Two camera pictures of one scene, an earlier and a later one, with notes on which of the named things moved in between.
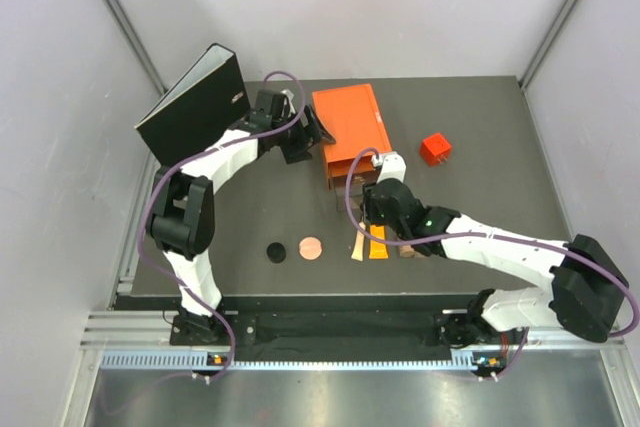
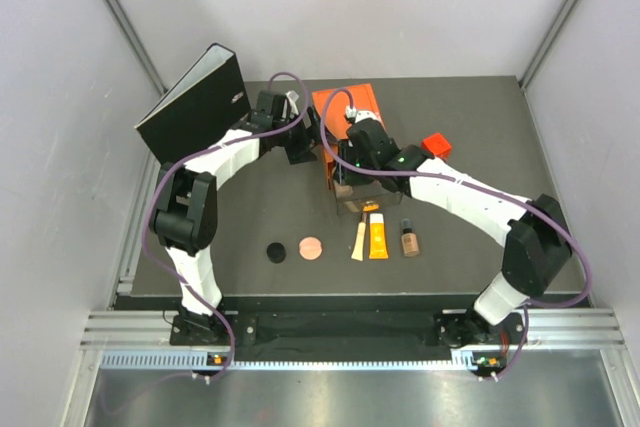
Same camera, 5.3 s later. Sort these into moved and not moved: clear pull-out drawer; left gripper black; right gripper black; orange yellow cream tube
Moved: right gripper black
Not moved: orange yellow cream tube; left gripper black; clear pull-out drawer
